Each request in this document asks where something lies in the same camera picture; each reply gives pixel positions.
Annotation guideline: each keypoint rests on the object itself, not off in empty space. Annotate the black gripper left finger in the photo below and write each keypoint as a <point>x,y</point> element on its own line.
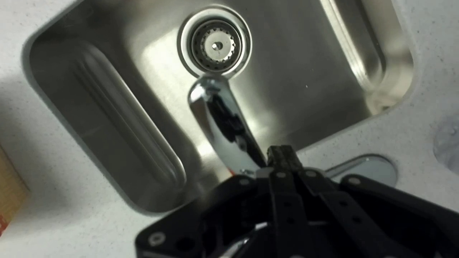
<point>223,215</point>

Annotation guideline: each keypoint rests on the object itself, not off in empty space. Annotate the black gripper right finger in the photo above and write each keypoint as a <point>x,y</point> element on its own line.
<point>362,220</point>

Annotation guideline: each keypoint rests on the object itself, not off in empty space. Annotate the chrome sink faucet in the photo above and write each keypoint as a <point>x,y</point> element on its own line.
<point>222,123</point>

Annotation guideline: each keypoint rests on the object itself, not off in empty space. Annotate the stainless steel sink basin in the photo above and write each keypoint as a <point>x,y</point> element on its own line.
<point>295,95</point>

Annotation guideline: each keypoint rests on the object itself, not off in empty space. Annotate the metal sink drain strainer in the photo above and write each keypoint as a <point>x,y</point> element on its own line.
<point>215,43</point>

